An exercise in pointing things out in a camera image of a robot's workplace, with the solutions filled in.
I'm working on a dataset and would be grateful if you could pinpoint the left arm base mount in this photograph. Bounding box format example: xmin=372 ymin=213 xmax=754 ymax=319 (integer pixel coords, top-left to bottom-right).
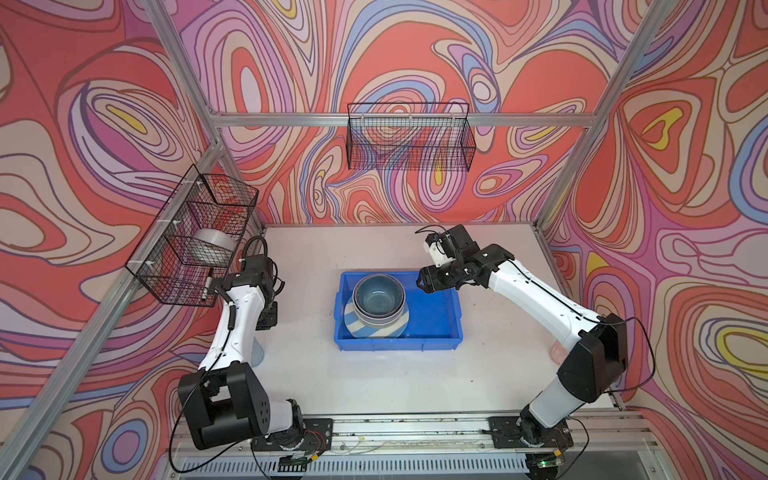
xmin=251 ymin=417 xmax=334 ymax=455

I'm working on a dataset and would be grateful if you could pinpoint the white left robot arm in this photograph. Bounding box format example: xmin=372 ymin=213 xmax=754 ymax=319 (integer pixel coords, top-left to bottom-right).
xmin=178 ymin=254 xmax=306 ymax=450

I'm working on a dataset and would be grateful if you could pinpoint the clear pink plastic cup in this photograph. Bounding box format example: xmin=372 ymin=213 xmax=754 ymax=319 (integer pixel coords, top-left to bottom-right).
xmin=549 ymin=341 xmax=569 ymax=366

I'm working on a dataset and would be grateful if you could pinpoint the black wire basket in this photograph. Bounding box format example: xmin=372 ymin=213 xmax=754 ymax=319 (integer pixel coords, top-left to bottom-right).
xmin=346 ymin=100 xmax=477 ymax=172
xmin=125 ymin=166 xmax=258 ymax=307

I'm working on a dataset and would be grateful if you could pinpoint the clear blue plastic cup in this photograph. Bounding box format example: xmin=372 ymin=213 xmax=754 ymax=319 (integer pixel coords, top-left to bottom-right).
xmin=249 ymin=338 xmax=265 ymax=368

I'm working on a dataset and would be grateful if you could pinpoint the white tape roll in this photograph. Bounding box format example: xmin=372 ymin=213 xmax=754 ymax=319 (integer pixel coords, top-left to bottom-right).
xmin=187 ymin=228 xmax=236 ymax=267

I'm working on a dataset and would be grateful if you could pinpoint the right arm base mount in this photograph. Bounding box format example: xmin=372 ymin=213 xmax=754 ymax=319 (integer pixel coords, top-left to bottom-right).
xmin=482 ymin=416 xmax=574 ymax=451

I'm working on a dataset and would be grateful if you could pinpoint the black wire basket back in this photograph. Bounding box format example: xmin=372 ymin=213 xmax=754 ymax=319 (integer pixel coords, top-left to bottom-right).
xmin=346 ymin=100 xmax=477 ymax=172

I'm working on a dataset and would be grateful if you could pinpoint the blue plastic bin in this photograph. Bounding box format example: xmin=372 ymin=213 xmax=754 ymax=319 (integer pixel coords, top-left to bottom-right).
xmin=334 ymin=271 xmax=464 ymax=352

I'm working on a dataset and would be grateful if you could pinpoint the black marker pen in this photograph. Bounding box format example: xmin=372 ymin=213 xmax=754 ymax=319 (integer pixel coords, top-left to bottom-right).
xmin=201 ymin=267 xmax=213 ymax=301

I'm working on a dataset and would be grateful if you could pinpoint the dark blue bowl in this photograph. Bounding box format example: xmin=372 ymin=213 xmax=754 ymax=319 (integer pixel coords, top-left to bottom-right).
xmin=352 ymin=273 xmax=406 ymax=325

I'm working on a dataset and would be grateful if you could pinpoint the black wire basket left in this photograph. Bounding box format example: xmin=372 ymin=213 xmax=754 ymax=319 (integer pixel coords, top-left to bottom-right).
xmin=125 ymin=166 xmax=258 ymax=307

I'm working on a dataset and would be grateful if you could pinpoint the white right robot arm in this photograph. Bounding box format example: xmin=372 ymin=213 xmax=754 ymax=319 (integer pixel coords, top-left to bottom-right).
xmin=417 ymin=224 xmax=628 ymax=447

